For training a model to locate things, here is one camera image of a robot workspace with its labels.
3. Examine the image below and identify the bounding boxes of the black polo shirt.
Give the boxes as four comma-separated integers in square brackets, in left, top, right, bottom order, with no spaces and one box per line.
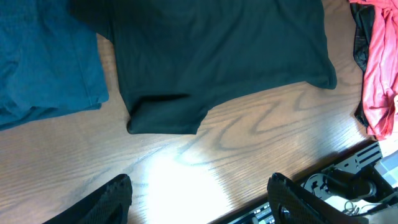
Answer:
[70,0,336,134]

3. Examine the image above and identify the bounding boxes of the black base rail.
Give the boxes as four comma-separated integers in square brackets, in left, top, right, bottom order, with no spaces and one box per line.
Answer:
[215,141,397,223]

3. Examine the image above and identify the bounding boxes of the red shirt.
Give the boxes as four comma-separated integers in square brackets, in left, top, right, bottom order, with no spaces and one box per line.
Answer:
[349,0,397,140]

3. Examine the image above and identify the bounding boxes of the folded dark blue shorts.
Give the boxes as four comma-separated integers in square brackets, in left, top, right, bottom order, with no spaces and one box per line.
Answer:
[1,0,109,130]

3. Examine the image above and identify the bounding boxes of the dark patterned garment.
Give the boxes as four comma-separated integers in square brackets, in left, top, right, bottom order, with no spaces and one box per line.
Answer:
[350,3,375,128]

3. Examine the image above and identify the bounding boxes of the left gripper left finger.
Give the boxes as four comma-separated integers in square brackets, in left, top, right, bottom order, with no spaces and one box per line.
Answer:
[44,174,132,224]

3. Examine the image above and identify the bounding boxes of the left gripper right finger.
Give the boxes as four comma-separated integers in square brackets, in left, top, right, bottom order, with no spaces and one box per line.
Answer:
[267,173,367,224]

